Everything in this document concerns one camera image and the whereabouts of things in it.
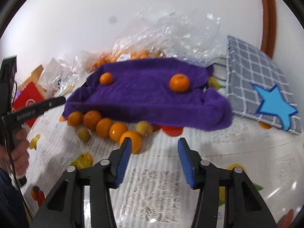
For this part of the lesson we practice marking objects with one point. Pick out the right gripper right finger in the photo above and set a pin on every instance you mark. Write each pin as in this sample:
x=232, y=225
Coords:
x=244, y=206

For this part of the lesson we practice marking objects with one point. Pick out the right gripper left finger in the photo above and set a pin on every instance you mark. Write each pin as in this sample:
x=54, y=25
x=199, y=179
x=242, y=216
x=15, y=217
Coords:
x=64, y=205

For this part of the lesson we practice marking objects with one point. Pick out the small orange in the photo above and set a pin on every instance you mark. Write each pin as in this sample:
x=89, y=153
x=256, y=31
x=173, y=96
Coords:
x=117, y=130
x=106, y=79

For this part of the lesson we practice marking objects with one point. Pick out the small yellow-green fruit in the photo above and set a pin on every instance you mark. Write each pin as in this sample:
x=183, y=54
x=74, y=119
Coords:
x=144, y=128

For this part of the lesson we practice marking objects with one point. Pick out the large orange with stem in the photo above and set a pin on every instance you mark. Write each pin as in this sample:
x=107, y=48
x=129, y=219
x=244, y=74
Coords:
x=179, y=83

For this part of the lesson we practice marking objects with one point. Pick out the person's left hand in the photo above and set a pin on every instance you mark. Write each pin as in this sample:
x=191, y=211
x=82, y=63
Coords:
x=20, y=154

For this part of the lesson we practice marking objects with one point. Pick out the red paper gift bag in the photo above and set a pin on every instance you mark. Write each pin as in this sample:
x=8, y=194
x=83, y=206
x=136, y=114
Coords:
x=30, y=95

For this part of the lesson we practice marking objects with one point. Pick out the white plastic bag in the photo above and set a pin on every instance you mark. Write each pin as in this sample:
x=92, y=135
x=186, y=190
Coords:
x=50, y=77

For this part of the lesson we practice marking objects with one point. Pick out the small yellow fruit on table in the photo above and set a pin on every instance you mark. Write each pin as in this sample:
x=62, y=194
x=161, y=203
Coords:
x=83, y=135

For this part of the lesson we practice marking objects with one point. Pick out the small clear plastic bag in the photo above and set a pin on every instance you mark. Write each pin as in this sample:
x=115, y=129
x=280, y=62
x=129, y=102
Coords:
x=77, y=68

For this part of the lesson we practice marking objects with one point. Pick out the orange at tray front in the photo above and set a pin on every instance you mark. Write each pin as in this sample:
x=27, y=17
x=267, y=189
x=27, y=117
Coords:
x=91, y=119

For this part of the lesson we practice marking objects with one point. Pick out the grey checked cushion blue star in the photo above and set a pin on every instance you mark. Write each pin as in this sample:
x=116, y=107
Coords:
x=257, y=89

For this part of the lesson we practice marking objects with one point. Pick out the bag of small oranges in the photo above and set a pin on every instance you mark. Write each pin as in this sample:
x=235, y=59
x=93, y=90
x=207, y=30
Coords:
x=110, y=57

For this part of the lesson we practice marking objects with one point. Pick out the price label sticker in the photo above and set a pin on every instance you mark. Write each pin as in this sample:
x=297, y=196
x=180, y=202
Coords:
x=124, y=57

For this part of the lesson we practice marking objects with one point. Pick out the purple towel covered tray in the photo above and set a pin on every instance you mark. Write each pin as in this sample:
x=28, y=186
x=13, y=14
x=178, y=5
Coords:
x=140, y=91

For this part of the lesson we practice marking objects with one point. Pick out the large clear plastic bag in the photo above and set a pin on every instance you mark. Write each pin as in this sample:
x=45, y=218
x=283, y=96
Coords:
x=193, y=37

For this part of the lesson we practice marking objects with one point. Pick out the brown wooden door frame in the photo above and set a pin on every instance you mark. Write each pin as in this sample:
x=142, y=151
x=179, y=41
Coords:
x=269, y=27

